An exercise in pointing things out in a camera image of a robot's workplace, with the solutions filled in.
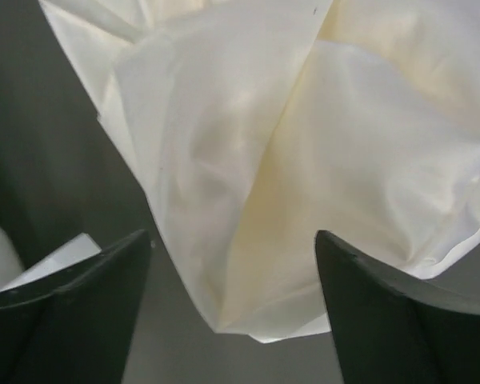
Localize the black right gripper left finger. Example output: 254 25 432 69
0 230 150 383

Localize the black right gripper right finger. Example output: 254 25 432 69
315 230 480 383

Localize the white pillow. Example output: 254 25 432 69
0 227 102 293

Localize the cream pillowcase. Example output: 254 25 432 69
41 1 480 342

